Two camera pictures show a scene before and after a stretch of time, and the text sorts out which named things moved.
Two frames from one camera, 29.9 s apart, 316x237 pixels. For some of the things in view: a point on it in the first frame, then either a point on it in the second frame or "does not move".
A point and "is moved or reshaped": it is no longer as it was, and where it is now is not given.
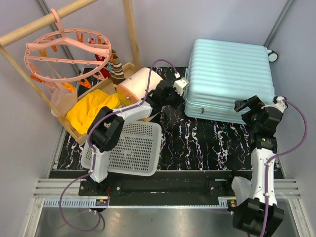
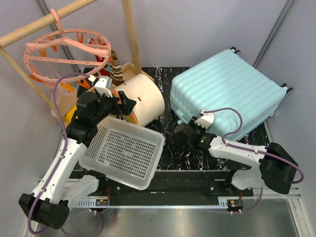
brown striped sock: x=116 y=74 does not move
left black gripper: x=179 y=99 -> x=125 y=108
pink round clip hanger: x=66 y=55 does not move
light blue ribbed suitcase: x=220 y=73 is moved or reshaped
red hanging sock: x=105 y=71 does not move
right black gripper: x=254 y=103 -> x=192 y=123
